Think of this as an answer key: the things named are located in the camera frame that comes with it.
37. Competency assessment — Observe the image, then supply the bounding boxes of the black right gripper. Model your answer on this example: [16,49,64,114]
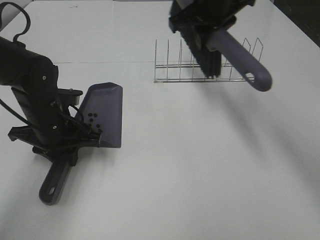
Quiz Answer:
[168,0,256,50]

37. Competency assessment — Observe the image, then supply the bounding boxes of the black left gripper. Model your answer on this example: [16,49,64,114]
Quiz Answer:
[8,87,91,167]

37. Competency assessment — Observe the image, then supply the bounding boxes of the grey hand brush black bristles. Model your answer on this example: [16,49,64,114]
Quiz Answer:
[180,27,273,92]

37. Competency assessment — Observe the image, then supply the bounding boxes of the pile of coffee beans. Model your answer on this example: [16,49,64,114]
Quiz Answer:
[85,112,103,134]

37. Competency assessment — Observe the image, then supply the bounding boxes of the grey plastic dustpan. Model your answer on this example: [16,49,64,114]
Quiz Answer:
[39,82,123,205]

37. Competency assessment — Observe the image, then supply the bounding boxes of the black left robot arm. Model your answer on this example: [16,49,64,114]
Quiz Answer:
[0,38,100,166]

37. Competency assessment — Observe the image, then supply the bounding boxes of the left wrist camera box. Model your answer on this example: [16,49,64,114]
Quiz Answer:
[57,88,83,106]

